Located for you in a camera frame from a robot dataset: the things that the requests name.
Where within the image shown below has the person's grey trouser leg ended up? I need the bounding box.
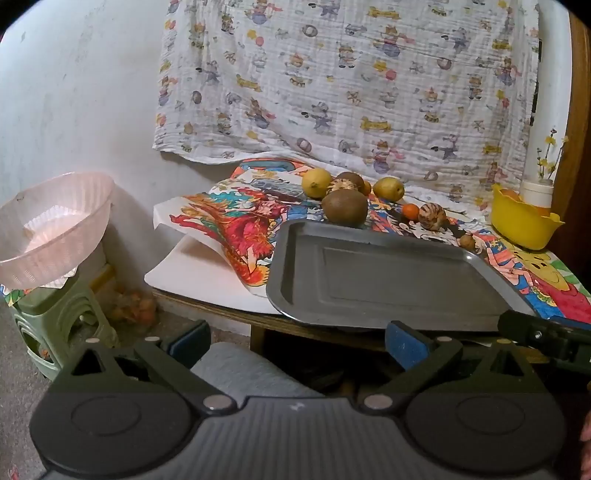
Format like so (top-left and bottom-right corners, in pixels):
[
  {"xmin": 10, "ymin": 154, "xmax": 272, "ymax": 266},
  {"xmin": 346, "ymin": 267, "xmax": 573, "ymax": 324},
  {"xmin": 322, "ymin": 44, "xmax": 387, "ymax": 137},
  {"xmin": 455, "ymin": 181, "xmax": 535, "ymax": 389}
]
[{"xmin": 189, "ymin": 342, "xmax": 324, "ymax": 401}]

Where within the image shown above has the cartoon boy poster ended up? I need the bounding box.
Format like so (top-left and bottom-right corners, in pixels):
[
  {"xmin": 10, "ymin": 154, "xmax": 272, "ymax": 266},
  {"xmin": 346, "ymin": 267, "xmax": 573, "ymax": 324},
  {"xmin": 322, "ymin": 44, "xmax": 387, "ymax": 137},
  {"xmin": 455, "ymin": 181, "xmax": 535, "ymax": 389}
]
[{"xmin": 228, "ymin": 158, "xmax": 315, "ymax": 195}]

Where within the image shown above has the pink plastic basket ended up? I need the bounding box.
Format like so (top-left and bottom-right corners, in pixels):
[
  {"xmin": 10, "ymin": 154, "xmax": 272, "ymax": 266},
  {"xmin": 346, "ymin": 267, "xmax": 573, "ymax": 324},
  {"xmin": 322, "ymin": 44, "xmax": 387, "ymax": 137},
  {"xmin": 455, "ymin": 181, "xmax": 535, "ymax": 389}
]
[{"xmin": 0, "ymin": 172, "xmax": 116, "ymax": 291}]

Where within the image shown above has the Winnie the Pooh cloth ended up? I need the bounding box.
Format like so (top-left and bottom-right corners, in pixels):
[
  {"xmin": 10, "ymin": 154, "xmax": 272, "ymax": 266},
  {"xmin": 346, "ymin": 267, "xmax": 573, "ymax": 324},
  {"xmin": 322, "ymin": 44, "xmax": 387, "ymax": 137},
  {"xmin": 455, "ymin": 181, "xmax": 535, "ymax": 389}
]
[{"xmin": 480, "ymin": 231, "xmax": 591, "ymax": 321}]

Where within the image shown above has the white printed blanket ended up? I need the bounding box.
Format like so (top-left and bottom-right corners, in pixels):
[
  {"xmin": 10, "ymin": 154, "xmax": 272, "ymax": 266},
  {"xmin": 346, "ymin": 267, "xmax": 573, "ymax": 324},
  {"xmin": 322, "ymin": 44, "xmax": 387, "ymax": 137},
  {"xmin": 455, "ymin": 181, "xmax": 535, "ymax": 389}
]
[{"xmin": 152, "ymin": 0, "xmax": 541, "ymax": 210}]

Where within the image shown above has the yellow lemon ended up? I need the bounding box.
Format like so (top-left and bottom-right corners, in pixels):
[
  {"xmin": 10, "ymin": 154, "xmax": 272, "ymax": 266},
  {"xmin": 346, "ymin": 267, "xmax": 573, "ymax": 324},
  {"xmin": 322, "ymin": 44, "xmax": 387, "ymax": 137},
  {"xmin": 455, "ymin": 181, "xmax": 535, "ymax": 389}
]
[{"xmin": 301, "ymin": 168, "xmax": 333, "ymax": 200}]

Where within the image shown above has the striped pepino melon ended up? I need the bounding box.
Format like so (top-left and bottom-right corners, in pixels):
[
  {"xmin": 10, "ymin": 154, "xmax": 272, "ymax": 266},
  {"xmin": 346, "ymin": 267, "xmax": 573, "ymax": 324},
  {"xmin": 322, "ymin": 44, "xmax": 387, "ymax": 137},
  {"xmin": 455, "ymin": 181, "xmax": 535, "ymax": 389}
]
[
  {"xmin": 418, "ymin": 203, "xmax": 448, "ymax": 230},
  {"xmin": 326, "ymin": 178, "xmax": 360, "ymax": 197}
]

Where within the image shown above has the large brown kiwi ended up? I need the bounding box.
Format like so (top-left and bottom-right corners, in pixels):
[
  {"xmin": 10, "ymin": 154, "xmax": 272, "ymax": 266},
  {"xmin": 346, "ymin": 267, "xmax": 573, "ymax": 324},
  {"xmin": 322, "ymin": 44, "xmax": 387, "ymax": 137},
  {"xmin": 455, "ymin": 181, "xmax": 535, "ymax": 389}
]
[{"xmin": 321, "ymin": 188, "xmax": 369, "ymax": 228}]

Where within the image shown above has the bag of onions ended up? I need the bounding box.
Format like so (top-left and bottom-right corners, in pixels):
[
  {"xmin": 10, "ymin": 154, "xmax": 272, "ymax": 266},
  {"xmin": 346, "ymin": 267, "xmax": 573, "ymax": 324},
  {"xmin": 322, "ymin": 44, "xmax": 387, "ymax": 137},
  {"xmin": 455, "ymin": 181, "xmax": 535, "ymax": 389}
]
[{"xmin": 108, "ymin": 286, "xmax": 158, "ymax": 328}]

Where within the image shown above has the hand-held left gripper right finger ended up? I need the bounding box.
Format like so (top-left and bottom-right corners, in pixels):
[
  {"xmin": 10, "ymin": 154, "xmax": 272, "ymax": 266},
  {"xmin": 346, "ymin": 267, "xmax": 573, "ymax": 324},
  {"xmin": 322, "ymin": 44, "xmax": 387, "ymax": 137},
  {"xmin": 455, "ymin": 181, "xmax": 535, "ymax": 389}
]
[{"xmin": 358, "ymin": 320, "xmax": 539, "ymax": 414}]

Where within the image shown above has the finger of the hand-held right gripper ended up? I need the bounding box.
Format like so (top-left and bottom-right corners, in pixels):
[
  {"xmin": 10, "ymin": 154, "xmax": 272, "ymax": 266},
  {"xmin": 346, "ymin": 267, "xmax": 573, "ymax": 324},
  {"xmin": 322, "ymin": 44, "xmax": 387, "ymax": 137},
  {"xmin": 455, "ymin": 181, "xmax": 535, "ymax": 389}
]
[{"xmin": 498, "ymin": 309, "xmax": 591, "ymax": 370}]

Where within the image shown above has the yellow green pear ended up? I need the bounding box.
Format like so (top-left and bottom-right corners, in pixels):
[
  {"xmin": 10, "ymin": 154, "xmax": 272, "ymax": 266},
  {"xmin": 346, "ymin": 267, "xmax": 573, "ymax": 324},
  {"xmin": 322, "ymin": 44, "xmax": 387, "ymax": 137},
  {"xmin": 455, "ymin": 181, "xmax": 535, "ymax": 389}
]
[{"xmin": 373, "ymin": 176, "xmax": 406, "ymax": 202}]

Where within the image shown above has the white pipe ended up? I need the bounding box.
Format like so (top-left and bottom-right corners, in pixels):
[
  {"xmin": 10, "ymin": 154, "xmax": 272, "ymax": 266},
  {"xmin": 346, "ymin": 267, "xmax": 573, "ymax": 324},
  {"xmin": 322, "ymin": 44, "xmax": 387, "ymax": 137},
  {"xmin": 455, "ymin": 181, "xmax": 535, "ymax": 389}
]
[{"xmin": 526, "ymin": 0, "xmax": 573, "ymax": 183}]

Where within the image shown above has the wooden table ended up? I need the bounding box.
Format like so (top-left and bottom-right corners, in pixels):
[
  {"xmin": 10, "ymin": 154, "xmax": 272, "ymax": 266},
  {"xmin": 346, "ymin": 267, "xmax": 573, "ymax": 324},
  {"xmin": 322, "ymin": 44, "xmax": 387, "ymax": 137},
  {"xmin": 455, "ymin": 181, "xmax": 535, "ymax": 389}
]
[{"xmin": 152, "ymin": 286, "xmax": 555, "ymax": 365}]

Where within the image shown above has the white and orange cup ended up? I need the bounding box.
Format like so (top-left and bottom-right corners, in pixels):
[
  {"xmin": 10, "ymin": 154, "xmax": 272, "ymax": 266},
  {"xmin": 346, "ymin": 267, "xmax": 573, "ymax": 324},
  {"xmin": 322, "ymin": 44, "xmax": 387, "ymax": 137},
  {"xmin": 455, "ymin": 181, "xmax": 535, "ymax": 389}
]
[{"xmin": 519, "ymin": 179, "xmax": 555, "ymax": 217}]

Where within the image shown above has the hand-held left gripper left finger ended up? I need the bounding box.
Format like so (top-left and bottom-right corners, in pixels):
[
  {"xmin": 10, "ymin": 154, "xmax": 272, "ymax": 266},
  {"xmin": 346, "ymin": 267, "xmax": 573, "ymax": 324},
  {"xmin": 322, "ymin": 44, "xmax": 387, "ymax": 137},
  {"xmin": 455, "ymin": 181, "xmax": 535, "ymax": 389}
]
[{"xmin": 60, "ymin": 319, "xmax": 237, "ymax": 414}]

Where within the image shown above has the yellow plastic bowl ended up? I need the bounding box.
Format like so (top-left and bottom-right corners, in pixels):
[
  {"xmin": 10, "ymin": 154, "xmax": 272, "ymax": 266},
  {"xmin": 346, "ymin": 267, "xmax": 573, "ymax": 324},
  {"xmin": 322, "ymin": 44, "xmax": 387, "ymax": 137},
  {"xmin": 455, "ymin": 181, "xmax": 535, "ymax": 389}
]
[{"xmin": 490, "ymin": 183, "xmax": 565, "ymax": 251}]

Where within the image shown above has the grey metal tray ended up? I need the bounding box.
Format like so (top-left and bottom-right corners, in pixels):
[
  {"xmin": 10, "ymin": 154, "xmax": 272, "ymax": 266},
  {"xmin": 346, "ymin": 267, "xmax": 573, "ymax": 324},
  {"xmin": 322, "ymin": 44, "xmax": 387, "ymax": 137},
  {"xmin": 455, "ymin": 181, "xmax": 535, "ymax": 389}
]
[{"xmin": 265, "ymin": 219, "xmax": 536, "ymax": 333}]

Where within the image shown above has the black-haired manga character poster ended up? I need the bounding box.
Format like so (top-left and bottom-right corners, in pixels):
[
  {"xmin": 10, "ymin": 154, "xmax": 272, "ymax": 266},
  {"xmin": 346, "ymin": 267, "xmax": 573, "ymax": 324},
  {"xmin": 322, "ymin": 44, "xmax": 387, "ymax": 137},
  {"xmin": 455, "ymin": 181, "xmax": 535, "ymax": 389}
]
[{"xmin": 365, "ymin": 191, "xmax": 502, "ymax": 259}]

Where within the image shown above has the colourful cartoon table cover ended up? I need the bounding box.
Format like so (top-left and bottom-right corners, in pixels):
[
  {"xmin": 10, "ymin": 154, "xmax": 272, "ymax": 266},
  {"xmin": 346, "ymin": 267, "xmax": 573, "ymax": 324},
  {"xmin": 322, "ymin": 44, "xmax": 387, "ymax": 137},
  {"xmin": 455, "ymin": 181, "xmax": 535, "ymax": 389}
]
[{"xmin": 144, "ymin": 194, "xmax": 296, "ymax": 317}]

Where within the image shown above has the green plastic stool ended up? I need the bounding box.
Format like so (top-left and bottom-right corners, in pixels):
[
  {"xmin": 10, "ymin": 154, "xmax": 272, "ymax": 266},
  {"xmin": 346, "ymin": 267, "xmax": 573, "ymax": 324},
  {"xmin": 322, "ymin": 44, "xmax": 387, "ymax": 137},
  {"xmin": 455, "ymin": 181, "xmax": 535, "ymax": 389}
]
[{"xmin": 9, "ymin": 244, "xmax": 122, "ymax": 381}]

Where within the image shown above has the brown wooden board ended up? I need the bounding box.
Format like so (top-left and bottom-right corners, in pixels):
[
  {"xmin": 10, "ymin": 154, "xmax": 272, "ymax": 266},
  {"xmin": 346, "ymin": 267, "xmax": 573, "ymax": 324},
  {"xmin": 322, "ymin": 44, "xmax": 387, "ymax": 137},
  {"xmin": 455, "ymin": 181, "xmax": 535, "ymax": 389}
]
[{"xmin": 551, "ymin": 14, "xmax": 591, "ymax": 296}]

